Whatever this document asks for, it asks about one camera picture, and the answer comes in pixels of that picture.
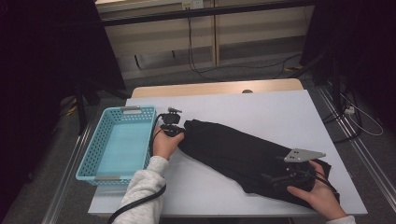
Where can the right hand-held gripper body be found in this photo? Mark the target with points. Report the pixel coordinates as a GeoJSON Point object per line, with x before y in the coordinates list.
{"type": "Point", "coordinates": [299, 155]}

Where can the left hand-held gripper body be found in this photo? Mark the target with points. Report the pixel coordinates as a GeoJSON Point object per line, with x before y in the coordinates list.
{"type": "Point", "coordinates": [171, 119]}

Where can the black pants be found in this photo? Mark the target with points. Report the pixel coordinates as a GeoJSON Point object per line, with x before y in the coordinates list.
{"type": "Point", "coordinates": [224, 152]}

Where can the light blue plastic basket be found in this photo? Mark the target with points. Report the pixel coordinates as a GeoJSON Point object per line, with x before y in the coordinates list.
{"type": "Point", "coordinates": [121, 149]}

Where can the person's left hand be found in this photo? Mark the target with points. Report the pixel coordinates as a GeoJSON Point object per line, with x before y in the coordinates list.
{"type": "Point", "coordinates": [163, 146]}

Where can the person's right hand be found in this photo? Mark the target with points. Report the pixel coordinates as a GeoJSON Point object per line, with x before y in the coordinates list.
{"type": "Point", "coordinates": [323, 199]}

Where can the white plug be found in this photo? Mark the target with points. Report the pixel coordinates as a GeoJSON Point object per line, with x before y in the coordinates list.
{"type": "Point", "coordinates": [350, 110]}

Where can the dark round table grommet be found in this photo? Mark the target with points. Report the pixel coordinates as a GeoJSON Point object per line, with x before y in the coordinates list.
{"type": "Point", "coordinates": [247, 91]}

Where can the black metal stand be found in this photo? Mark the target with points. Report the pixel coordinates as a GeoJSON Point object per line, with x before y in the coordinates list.
{"type": "Point", "coordinates": [334, 81]}

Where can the black tripod stand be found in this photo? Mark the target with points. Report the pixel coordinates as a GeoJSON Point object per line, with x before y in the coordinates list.
{"type": "Point", "coordinates": [81, 105]}

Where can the black horizontal bar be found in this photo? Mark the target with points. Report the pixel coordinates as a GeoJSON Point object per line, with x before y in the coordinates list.
{"type": "Point", "coordinates": [202, 12]}

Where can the narrow black curtain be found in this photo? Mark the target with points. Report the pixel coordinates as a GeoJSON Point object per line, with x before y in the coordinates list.
{"type": "Point", "coordinates": [367, 46]}

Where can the wide black curtain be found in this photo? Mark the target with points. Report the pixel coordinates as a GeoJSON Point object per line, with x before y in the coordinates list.
{"type": "Point", "coordinates": [46, 62]}

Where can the long metal floor rail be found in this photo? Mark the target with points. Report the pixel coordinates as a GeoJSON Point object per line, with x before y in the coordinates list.
{"type": "Point", "coordinates": [351, 133]}

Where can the white wall socket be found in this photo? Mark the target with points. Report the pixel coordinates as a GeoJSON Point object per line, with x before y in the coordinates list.
{"type": "Point", "coordinates": [192, 4]}

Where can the short metal floor rail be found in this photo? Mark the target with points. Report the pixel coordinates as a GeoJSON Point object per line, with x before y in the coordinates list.
{"type": "Point", "coordinates": [67, 177]}

